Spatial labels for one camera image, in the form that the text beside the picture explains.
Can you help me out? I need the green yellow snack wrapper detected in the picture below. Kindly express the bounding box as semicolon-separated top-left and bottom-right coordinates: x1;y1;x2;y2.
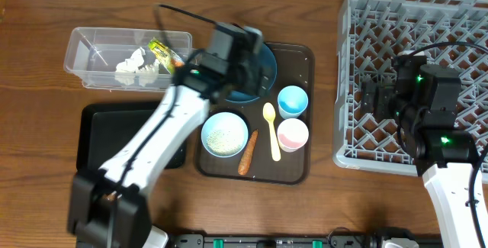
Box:
148;37;185;74

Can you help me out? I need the light blue plastic cup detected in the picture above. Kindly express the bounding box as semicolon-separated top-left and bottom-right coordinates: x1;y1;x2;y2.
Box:
278;85;309;119

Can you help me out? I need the white tissue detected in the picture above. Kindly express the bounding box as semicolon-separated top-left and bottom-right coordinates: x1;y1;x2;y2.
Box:
114;47;160;87

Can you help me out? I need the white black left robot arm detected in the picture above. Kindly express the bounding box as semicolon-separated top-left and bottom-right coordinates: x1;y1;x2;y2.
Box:
67;22;269;247

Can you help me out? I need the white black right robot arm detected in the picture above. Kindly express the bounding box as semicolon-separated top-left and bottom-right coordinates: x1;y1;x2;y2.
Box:
361;47;487;247

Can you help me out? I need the grey dishwasher rack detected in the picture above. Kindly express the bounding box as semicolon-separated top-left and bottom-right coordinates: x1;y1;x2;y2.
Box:
332;0;487;176

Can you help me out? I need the dark blue plate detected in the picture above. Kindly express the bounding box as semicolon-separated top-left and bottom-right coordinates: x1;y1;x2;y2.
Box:
226;43;278;104

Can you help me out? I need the yellow plastic spoon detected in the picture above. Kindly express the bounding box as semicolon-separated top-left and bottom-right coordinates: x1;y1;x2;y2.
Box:
262;102;281;162

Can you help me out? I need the light blue rice bowl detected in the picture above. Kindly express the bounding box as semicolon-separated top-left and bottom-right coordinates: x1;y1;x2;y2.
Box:
201;112;249;158

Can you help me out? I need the dark brown serving tray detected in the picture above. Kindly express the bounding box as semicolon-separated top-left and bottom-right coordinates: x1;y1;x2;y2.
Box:
194;43;314;185

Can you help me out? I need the pink white plastic cup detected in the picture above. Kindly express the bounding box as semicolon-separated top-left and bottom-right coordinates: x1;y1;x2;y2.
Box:
277;118;310;153

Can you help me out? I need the orange carrot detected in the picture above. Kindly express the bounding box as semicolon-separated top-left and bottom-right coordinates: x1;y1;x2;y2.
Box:
238;130;258;176

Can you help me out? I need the clear plastic bin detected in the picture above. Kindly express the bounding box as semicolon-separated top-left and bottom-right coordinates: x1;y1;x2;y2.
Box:
64;27;172;92

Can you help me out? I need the black plastic bin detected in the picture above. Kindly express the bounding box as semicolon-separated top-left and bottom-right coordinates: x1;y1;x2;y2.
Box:
75;101;188;172

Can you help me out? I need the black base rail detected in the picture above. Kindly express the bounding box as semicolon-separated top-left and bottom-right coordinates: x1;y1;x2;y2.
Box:
166;227;443;248

